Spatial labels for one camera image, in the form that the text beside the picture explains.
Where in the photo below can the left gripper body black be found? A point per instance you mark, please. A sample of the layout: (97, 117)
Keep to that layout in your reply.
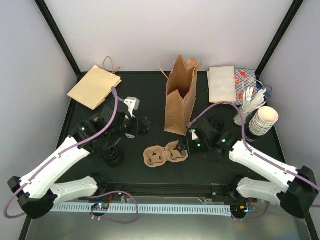
(135, 130)

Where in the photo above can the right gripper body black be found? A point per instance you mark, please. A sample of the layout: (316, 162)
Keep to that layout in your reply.
(197, 149)

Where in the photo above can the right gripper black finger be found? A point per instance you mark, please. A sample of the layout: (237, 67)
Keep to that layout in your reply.
(184, 152)
(181, 145)

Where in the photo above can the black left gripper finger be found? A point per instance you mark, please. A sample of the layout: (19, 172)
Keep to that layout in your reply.
(145, 130)
(145, 121)

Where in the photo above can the single pulp cup carrier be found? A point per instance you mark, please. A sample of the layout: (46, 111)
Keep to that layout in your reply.
(156, 156)

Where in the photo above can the brown kraft paper bag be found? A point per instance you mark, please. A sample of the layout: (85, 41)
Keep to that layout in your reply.
(181, 91)

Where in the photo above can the white paper cup black print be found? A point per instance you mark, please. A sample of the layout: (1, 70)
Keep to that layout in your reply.
(130, 135)

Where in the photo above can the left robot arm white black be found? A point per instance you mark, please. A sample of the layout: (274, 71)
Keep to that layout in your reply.
(38, 192)

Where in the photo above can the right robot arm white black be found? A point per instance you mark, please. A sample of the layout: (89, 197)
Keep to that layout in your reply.
(294, 189)

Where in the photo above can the black lid stack right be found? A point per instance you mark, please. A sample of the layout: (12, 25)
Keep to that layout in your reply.
(216, 122)

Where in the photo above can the black lid stack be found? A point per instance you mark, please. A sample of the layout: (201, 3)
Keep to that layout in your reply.
(216, 122)
(113, 157)

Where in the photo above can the black lid stack left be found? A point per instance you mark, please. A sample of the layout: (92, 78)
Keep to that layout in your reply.
(113, 157)

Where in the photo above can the white paper bag brown trim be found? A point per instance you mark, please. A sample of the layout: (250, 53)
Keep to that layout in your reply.
(221, 84)

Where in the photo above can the bundle of white straws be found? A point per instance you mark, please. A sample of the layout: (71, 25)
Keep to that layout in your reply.
(250, 103)

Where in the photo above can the stack of white paper cups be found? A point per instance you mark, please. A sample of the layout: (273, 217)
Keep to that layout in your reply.
(263, 120)

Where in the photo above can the blue checkered paper bag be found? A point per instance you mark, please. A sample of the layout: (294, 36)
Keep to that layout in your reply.
(245, 78)

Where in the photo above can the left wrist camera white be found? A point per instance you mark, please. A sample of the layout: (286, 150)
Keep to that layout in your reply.
(133, 105)

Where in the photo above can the tan paper bag with handles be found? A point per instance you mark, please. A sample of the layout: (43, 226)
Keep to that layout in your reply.
(92, 90)

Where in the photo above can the light blue cable duct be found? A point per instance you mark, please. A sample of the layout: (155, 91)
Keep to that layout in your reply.
(157, 209)

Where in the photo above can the black frame post left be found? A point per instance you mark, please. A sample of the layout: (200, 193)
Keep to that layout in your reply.
(48, 17)

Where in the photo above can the black frame post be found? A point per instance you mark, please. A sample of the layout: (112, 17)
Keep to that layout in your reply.
(48, 17)
(286, 22)

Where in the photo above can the black frame post right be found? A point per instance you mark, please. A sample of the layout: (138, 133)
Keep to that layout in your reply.
(286, 22)

